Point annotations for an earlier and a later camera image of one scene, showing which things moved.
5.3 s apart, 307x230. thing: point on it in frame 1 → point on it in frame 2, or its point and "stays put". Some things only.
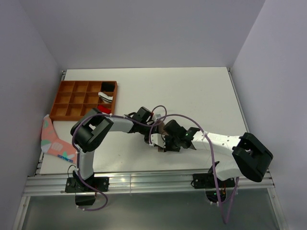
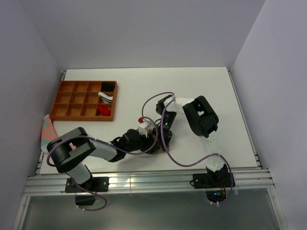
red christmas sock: x=103 y=109 stays put
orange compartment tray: x=73 y=97 stays put
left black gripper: x=155 y=129 → x=148 y=143
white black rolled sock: x=106 y=98 stays put
